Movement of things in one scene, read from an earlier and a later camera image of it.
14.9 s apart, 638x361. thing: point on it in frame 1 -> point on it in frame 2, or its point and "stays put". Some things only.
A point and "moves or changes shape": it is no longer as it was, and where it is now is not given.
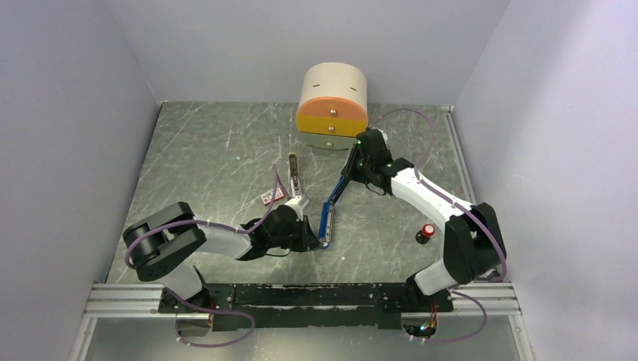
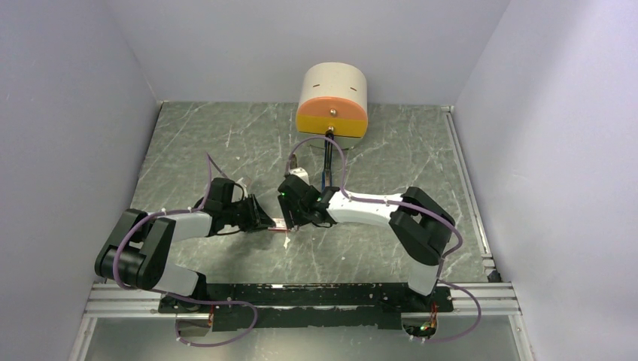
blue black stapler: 327,219 -> 328,160
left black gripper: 308,240 -> 256,219
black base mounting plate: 387,305 stays put
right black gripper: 350,171 -> 290,219
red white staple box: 266,198 moves or changes shape
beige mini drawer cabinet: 332,107 stays put
